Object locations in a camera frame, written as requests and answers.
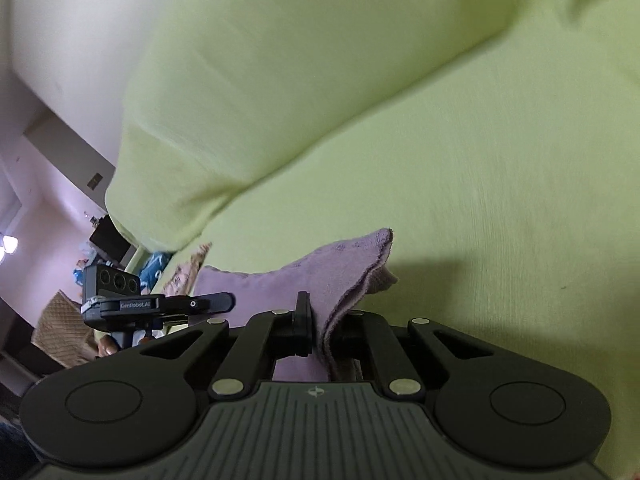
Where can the black cabinet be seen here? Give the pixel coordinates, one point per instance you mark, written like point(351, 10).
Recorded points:
point(107, 240)

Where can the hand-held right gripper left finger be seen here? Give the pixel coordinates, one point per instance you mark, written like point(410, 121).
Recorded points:
point(302, 322)

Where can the person's left hand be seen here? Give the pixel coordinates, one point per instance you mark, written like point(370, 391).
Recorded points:
point(109, 347)

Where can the chair with brown quilted cover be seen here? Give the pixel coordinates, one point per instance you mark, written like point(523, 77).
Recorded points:
point(60, 325)

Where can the green covered sofa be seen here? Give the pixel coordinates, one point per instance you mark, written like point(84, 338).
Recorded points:
point(450, 160)

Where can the purple garment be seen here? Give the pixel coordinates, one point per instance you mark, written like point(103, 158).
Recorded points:
point(300, 275)

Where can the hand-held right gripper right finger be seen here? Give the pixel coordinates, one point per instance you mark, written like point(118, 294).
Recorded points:
point(372, 342)

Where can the ceiling lamp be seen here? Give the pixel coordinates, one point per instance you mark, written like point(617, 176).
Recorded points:
point(10, 244)

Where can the blue patterned blanket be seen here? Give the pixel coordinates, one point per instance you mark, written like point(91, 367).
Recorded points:
point(155, 267)

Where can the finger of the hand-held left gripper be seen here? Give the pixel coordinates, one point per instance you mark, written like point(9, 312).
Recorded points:
point(200, 304)

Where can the peach printed garment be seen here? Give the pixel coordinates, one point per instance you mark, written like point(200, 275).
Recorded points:
point(182, 275)

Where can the wall vent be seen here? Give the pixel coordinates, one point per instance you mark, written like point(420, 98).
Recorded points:
point(95, 181)

